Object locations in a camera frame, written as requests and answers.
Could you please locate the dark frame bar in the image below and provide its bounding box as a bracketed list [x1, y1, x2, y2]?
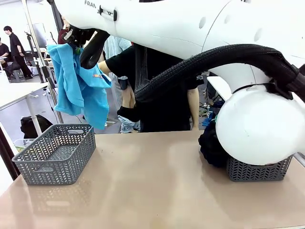
[0, 124, 21, 181]

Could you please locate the blue cloth on floor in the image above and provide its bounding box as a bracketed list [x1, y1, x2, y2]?
[202, 112, 215, 127]

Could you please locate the person's left forearm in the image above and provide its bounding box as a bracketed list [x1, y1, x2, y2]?
[186, 87, 200, 123]

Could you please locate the clear bin with green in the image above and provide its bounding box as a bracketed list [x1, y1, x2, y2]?
[13, 138, 35, 153]

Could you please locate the grey plastic lattice basket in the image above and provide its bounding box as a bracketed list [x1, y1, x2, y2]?
[12, 123, 97, 186]
[225, 155, 293, 182]

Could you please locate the black bag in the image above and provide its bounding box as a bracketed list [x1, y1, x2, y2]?
[20, 114, 54, 139]

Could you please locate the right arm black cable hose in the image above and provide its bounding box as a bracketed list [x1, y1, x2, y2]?
[79, 29, 305, 104]

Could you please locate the mannequin in maroon top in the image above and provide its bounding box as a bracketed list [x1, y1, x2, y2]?
[58, 21, 70, 45]

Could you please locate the person's right forearm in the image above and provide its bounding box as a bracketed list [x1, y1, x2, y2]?
[98, 60, 113, 75]

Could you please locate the person in black t-shirt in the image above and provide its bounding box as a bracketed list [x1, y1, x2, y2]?
[104, 45, 205, 133]

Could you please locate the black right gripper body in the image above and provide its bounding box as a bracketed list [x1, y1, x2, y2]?
[60, 25, 97, 50]

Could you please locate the bright blue t-shirt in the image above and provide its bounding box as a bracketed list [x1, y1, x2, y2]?
[46, 43, 113, 131]

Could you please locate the seated person in black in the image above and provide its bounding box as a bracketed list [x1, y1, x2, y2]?
[0, 37, 11, 72]

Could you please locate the navy blue garment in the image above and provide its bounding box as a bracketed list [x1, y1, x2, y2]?
[198, 130, 231, 168]

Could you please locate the dark-haired person in black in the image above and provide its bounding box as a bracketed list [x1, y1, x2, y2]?
[3, 25, 33, 81]

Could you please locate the light denim garment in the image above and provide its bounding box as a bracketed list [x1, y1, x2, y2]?
[118, 115, 141, 134]

